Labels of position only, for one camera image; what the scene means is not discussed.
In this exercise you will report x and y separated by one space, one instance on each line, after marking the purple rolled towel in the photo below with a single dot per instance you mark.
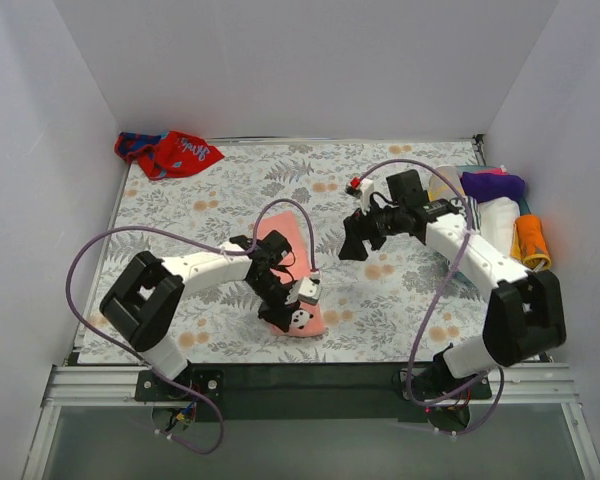
485 187

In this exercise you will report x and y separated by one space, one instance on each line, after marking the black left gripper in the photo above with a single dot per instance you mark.
278 304

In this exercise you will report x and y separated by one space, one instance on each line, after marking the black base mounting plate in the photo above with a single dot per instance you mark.
304 391

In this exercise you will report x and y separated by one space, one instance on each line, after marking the teal towel tray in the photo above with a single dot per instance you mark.
523 206

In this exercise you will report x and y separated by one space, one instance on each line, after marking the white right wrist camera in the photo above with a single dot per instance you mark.
361 189

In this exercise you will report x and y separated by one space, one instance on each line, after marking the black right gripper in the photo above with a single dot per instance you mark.
363 228

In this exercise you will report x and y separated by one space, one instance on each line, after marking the floral patterned table mat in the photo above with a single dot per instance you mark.
381 309

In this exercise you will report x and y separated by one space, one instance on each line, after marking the white rolled towel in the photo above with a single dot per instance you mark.
497 223

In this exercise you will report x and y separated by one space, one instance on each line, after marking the orange rolled towel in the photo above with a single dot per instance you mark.
529 246

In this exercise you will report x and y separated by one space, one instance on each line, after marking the aluminium frame rail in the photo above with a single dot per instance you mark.
531 383

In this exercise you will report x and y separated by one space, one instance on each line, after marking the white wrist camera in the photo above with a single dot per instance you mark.
308 290
361 189

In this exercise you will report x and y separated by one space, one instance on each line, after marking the red and blue towel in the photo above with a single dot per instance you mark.
172 154

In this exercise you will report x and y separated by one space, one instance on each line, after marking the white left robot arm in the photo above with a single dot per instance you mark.
143 300

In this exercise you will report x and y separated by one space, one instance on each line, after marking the striped lemon rolled towel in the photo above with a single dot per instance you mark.
473 213

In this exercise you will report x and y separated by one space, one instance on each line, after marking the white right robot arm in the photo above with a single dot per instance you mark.
525 315

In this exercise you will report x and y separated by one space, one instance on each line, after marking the pink panda towel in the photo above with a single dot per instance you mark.
298 265

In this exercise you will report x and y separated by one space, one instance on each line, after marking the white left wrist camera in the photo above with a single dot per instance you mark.
308 290

